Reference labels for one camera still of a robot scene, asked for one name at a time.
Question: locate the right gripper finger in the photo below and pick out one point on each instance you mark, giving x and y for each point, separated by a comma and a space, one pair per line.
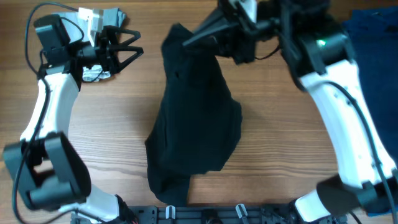
215, 34
215, 22

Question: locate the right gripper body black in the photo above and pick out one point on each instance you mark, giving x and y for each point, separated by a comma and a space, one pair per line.
242, 38

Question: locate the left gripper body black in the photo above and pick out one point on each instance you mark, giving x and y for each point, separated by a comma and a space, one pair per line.
100, 55

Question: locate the black shorts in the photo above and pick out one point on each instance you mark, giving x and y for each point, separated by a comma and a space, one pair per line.
198, 125

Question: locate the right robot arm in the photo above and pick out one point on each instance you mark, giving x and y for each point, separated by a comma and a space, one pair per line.
322, 63

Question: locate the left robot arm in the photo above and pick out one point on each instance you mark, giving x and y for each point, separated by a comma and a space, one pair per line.
48, 173

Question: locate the folded light blue jeans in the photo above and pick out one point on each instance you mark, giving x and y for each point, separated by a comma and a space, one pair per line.
78, 28

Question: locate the blue t-shirt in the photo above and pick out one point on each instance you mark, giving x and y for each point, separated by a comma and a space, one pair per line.
373, 33

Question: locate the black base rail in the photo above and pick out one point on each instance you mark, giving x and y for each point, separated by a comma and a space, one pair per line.
266, 214

